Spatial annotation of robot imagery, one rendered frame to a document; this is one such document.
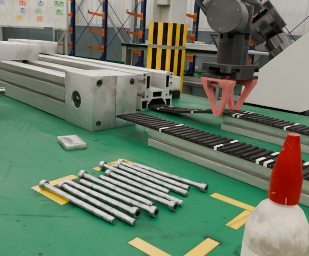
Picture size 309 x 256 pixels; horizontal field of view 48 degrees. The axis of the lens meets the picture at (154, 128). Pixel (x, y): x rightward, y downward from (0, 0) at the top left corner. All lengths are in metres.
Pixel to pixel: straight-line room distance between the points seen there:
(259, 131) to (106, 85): 0.28
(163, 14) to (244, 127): 3.62
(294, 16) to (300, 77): 7.66
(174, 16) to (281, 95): 3.13
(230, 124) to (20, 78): 0.47
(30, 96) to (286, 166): 0.67
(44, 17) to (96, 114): 5.97
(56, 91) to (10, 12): 6.32
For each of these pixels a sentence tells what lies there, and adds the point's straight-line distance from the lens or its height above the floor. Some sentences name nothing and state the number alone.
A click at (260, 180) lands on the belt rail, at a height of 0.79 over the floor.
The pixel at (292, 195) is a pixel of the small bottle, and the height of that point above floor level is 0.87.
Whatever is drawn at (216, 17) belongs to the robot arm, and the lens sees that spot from 0.59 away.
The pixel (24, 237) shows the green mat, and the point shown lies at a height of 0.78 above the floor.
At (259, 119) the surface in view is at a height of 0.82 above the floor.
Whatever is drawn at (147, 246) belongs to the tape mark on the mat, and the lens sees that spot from 0.30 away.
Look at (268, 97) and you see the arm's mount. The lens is 1.00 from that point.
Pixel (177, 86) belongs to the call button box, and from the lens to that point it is 0.99.
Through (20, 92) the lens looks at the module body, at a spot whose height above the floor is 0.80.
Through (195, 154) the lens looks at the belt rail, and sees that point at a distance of 0.49.
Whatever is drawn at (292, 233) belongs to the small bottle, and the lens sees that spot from 0.21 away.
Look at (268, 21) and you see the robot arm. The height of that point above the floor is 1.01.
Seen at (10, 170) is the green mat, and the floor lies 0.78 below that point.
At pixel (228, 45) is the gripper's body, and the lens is 0.66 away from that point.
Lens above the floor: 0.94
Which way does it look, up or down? 15 degrees down
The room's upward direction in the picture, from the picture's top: 4 degrees clockwise
